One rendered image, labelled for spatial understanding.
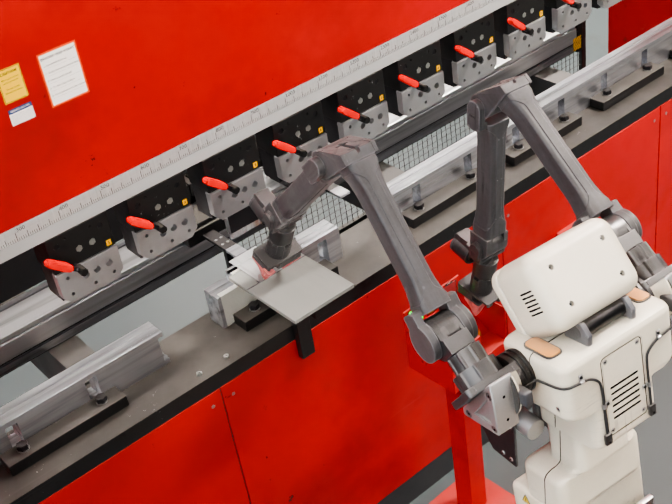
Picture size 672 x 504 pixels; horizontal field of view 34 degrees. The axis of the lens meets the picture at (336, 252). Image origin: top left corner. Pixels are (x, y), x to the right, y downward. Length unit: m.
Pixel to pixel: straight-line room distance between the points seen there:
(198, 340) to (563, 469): 0.97
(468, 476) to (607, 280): 1.21
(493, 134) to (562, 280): 0.53
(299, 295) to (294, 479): 0.61
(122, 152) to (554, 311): 0.97
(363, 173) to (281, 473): 1.15
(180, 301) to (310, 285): 1.82
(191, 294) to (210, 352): 1.73
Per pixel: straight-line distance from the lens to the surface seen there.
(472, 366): 1.94
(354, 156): 1.96
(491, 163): 2.39
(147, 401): 2.56
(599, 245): 1.98
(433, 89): 2.87
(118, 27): 2.25
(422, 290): 1.97
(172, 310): 4.30
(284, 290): 2.57
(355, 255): 2.86
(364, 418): 3.01
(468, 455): 3.00
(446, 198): 2.99
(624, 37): 4.50
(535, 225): 3.22
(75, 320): 2.78
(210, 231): 2.83
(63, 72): 2.22
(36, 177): 2.26
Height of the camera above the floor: 2.51
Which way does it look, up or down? 35 degrees down
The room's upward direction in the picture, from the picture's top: 10 degrees counter-clockwise
